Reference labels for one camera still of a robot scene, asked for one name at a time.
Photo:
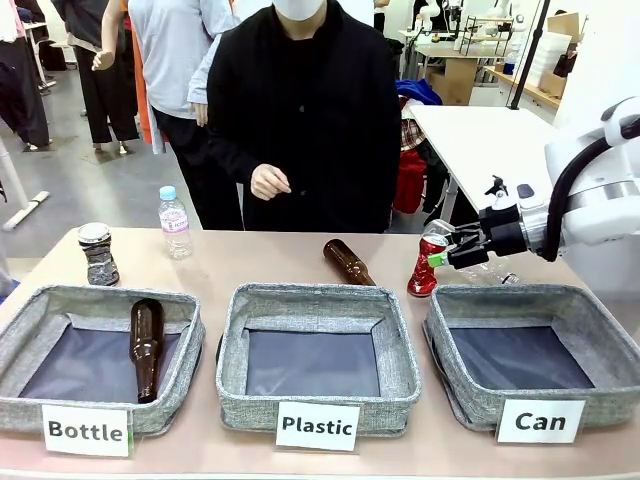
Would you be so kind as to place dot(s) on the clear water bottle blue cap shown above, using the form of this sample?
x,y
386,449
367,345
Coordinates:
x,y
175,230

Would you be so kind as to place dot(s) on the black slanted pole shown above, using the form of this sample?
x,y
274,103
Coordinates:
x,y
527,50

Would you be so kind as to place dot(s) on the grey fabric basket can label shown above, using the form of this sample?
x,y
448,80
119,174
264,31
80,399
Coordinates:
x,y
610,406

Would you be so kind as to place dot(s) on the clear crushed plastic bottle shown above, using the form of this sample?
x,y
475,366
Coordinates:
x,y
492,274

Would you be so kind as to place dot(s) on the red bag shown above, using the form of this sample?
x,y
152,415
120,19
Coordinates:
x,y
410,182

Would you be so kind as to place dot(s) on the crushed dark grey can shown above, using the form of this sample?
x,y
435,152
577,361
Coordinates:
x,y
100,260

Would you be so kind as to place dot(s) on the stacked white boxes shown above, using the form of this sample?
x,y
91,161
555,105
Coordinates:
x,y
547,55

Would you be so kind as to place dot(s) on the wooden background desk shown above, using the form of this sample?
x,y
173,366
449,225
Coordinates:
x,y
457,65

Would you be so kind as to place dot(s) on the orange garment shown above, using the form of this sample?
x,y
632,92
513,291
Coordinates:
x,y
142,100

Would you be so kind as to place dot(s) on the white face mask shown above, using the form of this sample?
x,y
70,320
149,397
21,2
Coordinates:
x,y
298,7

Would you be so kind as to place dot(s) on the person's right hand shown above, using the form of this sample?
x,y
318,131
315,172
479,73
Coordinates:
x,y
267,182

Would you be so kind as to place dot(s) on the plaid cloth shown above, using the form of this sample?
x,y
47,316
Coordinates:
x,y
411,134

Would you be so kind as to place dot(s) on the crushed red can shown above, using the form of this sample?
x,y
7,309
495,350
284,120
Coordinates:
x,y
422,275

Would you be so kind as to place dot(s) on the brown glass bottle short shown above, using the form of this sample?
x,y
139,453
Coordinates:
x,y
346,261

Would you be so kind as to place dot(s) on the blue cloth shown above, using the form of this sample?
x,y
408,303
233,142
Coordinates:
x,y
417,91

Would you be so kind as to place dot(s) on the black green-padded right gripper finger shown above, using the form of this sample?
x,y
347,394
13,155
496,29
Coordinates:
x,y
462,234
470,256

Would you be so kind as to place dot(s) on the grey fabric basket bottle label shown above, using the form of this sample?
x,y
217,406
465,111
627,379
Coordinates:
x,y
20,411

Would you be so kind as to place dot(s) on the grey fabric basket plastic label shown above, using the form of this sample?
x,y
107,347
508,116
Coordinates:
x,y
235,411

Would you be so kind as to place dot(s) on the white table leg foot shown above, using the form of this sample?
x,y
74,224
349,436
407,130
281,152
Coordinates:
x,y
22,210

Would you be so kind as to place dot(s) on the person in light blue shirt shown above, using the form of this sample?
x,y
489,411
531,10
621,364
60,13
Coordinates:
x,y
170,50

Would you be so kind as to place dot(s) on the white Bottle label card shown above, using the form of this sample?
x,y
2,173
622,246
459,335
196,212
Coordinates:
x,y
85,430

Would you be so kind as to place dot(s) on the person in black coat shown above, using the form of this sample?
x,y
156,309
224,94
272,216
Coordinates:
x,y
320,100

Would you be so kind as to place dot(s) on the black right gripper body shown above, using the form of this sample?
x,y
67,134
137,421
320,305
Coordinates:
x,y
502,230

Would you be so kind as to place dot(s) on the white Plastic label card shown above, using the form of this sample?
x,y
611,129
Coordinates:
x,y
317,426

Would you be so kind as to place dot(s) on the white background table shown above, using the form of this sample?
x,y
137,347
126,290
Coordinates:
x,y
475,135

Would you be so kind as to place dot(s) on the white Can label card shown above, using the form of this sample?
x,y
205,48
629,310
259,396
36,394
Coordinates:
x,y
541,421

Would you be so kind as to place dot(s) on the brown glass bottle long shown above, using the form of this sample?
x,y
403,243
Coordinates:
x,y
146,335

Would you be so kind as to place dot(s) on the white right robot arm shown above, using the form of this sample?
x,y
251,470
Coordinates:
x,y
600,165

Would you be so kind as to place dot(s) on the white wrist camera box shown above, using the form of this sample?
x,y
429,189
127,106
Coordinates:
x,y
530,195

